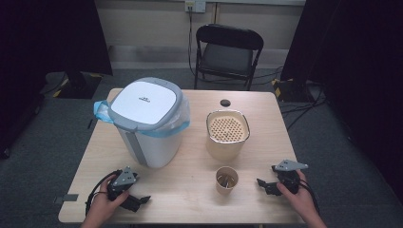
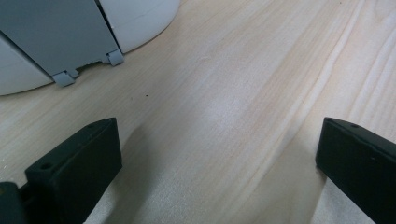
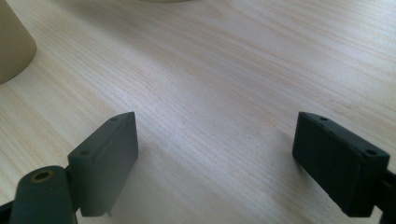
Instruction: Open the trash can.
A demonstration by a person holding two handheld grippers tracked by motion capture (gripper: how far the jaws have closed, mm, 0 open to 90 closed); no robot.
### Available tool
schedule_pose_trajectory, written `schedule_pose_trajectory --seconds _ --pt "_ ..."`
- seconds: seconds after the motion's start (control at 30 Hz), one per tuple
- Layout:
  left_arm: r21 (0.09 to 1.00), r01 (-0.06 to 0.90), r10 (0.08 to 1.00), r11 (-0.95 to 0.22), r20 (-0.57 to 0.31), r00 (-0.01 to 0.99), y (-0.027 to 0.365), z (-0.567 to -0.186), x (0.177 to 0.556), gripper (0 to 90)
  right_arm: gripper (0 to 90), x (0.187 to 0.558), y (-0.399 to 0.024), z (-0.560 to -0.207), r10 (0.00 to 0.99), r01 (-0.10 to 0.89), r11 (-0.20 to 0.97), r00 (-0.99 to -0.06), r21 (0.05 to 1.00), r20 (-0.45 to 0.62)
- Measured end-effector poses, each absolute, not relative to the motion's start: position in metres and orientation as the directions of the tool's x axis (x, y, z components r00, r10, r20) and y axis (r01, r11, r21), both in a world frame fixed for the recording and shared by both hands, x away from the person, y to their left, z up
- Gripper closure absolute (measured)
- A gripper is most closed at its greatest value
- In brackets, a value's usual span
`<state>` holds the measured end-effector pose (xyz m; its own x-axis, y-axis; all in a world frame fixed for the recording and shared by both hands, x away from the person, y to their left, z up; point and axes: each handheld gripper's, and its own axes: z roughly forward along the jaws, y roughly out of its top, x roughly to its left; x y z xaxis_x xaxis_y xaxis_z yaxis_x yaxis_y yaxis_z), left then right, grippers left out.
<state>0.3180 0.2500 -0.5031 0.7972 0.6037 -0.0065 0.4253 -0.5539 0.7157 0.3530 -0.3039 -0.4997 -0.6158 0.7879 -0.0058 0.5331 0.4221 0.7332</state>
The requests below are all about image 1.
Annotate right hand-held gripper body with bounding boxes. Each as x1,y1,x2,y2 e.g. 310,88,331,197
271,159,309,195

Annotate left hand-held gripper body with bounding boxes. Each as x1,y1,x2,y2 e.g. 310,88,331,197
106,166,140,202

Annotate dark tea residue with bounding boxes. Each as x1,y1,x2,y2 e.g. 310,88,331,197
218,173,237,189

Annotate brown paper cup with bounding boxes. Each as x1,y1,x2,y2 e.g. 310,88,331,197
215,165,240,196

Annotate beige strainer bucket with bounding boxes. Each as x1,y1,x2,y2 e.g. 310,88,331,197
205,108,251,162

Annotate white trash can grey lid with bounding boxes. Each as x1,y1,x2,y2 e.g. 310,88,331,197
107,76,191,169

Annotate person's right hand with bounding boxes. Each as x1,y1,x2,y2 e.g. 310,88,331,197
276,169,318,220

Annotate person's left hand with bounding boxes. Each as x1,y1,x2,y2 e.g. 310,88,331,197
85,175,130,222

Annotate grey tape strip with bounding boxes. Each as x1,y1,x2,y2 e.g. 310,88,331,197
53,193,80,205

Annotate blue trash bag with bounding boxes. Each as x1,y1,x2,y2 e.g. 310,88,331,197
93,94,192,140

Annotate black stand base striped tape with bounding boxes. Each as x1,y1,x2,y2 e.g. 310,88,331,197
40,70,105,100
271,77,319,104

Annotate black folding chair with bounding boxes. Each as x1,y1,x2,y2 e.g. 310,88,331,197
193,23,265,92

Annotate dark curtain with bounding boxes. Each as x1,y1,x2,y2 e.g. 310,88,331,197
0,0,114,160
279,0,403,203

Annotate right hand-held gripper black cable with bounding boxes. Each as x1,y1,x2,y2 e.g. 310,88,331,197
297,178,321,217

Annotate hand-held gripper black cable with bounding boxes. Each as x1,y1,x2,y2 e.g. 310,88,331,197
297,178,321,217
84,169,124,217

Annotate left hand-held gripper black cable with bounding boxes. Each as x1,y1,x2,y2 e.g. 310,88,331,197
84,169,124,217

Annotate black floor cables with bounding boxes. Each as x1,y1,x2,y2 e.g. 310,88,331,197
253,66,328,131

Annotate black wall socket cable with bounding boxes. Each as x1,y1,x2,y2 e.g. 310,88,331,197
186,9,199,79

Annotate white wall socket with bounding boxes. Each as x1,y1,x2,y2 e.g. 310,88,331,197
184,0,207,14

